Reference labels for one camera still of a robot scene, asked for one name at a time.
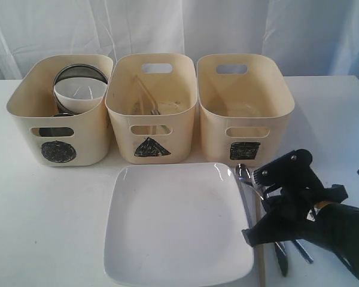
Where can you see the small white bowl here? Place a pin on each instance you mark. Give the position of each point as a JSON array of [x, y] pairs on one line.
[[80, 94]]

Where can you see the steel spoon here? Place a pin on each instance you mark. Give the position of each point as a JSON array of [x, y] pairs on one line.
[[246, 177]]

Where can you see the black covered right robot arm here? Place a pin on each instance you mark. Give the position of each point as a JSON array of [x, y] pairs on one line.
[[335, 228]]

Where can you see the steel knife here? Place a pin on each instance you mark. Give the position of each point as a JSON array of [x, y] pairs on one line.
[[278, 246]]

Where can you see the stainless steel bowl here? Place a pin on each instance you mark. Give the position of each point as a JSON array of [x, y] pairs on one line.
[[77, 70]]

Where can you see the cream bin with triangle mark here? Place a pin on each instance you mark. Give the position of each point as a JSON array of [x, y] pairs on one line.
[[171, 79]]

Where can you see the small steel fork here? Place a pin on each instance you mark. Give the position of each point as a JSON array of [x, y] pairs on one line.
[[163, 129]]

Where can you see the wooden chopstick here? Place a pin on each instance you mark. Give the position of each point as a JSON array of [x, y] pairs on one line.
[[146, 104], [259, 248]]

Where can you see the steel mug with wire handle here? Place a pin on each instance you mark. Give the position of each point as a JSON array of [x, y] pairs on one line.
[[55, 132]]

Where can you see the cream bin with circle mark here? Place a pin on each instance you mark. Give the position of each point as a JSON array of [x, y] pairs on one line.
[[32, 106]]

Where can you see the white curtain backdrop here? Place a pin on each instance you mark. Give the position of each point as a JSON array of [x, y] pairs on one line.
[[304, 38]]

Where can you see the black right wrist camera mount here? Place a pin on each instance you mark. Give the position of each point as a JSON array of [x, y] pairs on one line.
[[283, 170]]

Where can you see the cream bin with square mark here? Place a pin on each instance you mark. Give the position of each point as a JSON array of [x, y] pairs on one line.
[[245, 106]]

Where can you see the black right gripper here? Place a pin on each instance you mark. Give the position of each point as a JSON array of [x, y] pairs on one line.
[[286, 219]]

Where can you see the white square plate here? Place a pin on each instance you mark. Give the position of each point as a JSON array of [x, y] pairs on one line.
[[176, 225]]

